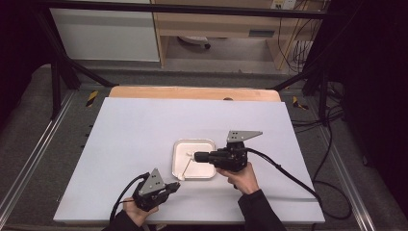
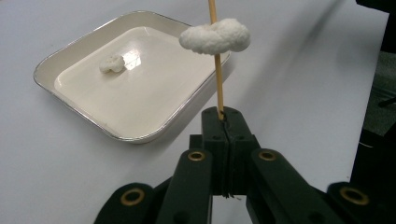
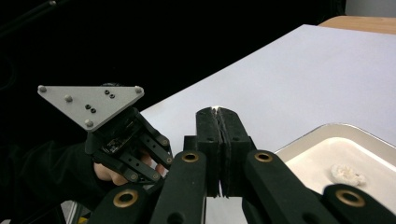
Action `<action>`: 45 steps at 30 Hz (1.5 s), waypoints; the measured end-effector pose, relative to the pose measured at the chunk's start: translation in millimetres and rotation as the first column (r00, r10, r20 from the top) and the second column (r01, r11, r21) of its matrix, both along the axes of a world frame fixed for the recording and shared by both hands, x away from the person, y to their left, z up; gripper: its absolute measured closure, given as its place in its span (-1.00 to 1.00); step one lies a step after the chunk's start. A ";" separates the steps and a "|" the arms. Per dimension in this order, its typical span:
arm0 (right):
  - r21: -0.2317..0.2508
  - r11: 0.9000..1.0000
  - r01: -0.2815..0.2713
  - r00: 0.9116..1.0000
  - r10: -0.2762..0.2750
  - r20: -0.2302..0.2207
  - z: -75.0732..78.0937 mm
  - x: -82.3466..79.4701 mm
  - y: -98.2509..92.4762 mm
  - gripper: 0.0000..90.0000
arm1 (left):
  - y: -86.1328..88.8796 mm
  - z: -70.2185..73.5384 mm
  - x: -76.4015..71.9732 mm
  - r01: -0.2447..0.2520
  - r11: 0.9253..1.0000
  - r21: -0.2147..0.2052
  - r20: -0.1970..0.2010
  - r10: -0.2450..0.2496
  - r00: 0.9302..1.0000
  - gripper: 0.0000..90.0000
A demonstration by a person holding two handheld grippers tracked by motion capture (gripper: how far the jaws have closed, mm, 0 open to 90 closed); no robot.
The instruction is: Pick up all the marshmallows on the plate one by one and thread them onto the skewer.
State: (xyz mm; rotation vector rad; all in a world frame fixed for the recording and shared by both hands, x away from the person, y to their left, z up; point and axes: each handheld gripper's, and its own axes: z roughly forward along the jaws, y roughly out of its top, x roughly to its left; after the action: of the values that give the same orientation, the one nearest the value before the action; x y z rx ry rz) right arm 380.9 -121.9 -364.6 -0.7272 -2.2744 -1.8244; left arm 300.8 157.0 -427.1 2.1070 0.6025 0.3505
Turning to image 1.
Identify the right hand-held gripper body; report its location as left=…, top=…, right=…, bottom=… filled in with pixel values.
left=208, top=130, right=264, bottom=173

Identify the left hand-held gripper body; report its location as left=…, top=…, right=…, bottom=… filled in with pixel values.
left=132, top=167, right=171, bottom=213

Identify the white rectangular tray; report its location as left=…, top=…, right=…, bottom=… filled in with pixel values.
left=171, top=138, right=217, bottom=181

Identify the thin wooden skewer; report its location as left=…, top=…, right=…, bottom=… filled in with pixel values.
left=180, top=157, right=194, bottom=179

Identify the person's right hand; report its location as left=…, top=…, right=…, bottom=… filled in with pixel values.
left=216, top=162, right=261, bottom=196

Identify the person's left hand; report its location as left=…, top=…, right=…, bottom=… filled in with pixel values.
left=122, top=196, right=160, bottom=227

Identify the light wooden table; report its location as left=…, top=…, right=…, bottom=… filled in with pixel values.
left=109, top=85, right=282, bottom=103

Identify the yellow black tape strip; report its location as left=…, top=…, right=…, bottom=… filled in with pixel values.
left=292, top=95, right=310, bottom=111
left=85, top=90, right=99, bottom=108

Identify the office chair base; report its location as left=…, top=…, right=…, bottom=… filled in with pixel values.
left=177, top=36, right=213, bottom=50

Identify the black metal stand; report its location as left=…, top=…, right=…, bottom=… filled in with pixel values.
left=32, top=9, right=120, bottom=120
left=272, top=18, right=343, bottom=124

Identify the light wooden desk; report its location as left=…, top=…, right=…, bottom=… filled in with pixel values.
left=150, top=0, right=325, bottom=70

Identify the black metal crossbar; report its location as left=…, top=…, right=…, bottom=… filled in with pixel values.
left=34, top=0, right=329, bottom=20

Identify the white cabinet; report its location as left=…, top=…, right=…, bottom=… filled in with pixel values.
left=49, top=7, right=161, bottom=63

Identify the white power strip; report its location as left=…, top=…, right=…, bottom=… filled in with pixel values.
left=270, top=0, right=298, bottom=11

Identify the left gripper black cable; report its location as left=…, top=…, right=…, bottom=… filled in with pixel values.
left=109, top=172, right=151, bottom=224

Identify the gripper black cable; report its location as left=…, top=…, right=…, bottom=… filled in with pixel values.
left=109, top=172, right=151, bottom=224
left=244, top=147, right=353, bottom=221

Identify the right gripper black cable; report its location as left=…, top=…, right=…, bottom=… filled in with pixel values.
left=244, top=147, right=353, bottom=221

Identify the black floor cable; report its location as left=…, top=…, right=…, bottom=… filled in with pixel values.
left=290, top=105, right=346, bottom=133

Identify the aluminium floor rail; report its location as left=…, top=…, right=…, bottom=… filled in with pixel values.
left=319, top=126, right=377, bottom=231
left=0, top=90, right=77, bottom=214

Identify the hanging black cable bundle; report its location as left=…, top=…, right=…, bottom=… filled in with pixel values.
left=276, top=9, right=322, bottom=73

